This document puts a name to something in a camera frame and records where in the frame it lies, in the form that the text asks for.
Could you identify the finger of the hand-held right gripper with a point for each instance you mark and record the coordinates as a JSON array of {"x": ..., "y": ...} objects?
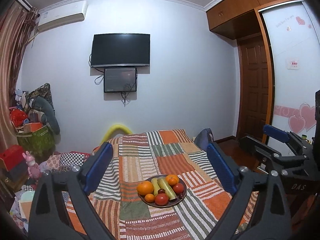
[
  {"x": 260, "y": 150},
  {"x": 275, "y": 132}
]

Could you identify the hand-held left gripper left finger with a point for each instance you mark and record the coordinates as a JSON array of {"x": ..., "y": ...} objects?
[{"x": 100, "y": 166}]

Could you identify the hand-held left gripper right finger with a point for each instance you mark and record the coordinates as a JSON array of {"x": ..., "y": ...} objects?
[{"x": 222, "y": 171}]

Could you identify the red tomato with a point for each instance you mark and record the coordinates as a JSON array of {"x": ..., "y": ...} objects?
[
  {"x": 161, "y": 199},
  {"x": 178, "y": 188}
]

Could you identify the large plain orange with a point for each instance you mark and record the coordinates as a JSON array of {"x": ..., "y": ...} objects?
[{"x": 145, "y": 188}]

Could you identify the large orange with sticker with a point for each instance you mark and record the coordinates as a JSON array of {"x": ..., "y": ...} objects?
[{"x": 173, "y": 180}]

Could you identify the purple plate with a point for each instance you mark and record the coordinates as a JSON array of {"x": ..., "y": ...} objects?
[{"x": 180, "y": 201}]

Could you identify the yellow-green sugarcane piece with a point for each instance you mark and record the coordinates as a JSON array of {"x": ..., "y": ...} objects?
[
  {"x": 155, "y": 183},
  {"x": 167, "y": 188}
]

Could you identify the small tangerine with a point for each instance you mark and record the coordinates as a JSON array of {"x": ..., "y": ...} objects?
[{"x": 149, "y": 198}]

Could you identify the black white checkered cloth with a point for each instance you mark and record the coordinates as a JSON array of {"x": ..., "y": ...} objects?
[{"x": 75, "y": 158}]

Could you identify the grey bag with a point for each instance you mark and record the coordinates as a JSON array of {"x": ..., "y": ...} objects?
[{"x": 202, "y": 137}]

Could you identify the yellow foam tube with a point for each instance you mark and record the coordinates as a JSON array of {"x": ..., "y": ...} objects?
[{"x": 117, "y": 127}]

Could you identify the brown wooden door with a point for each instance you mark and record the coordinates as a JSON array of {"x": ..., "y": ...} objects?
[{"x": 253, "y": 92}]

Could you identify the floral cloth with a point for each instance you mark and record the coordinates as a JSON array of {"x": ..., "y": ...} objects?
[{"x": 53, "y": 161}]

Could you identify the striped patchwork blanket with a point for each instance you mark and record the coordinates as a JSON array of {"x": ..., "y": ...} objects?
[{"x": 175, "y": 160}]

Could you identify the green storage box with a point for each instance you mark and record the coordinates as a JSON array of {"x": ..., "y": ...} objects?
[{"x": 40, "y": 137}]

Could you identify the pink plush rabbit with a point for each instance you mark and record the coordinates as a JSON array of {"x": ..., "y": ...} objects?
[{"x": 31, "y": 165}]

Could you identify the white door sign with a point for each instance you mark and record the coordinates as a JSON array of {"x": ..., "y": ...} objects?
[{"x": 293, "y": 64}]

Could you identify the orange box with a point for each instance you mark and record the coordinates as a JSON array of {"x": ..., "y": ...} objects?
[{"x": 33, "y": 127}]

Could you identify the pale teal box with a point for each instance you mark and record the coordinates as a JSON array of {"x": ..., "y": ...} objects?
[{"x": 27, "y": 195}]

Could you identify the red box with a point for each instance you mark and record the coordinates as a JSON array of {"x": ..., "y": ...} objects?
[{"x": 12, "y": 155}]

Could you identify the small black monitor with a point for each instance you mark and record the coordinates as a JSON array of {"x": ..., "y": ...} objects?
[{"x": 120, "y": 80}]

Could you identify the white sliding wardrobe door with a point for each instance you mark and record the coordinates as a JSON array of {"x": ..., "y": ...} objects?
[{"x": 287, "y": 42}]

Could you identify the red bag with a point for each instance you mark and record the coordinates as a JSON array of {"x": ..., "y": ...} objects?
[{"x": 18, "y": 116}]

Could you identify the patterned cushion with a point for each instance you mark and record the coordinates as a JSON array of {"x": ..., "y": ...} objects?
[{"x": 41, "y": 90}]

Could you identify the wooden overhead cabinet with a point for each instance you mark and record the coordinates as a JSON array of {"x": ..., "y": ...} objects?
[{"x": 225, "y": 17}]

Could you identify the striped red curtain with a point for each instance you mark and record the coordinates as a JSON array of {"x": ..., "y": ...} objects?
[{"x": 12, "y": 67}]

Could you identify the white air conditioner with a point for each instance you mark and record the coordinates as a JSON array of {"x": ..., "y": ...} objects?
[{"x": 62, "y": 17}]

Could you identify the wall-mounted black television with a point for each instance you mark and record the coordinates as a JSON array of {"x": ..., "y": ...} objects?
[{"x": 120, "y": 50}]

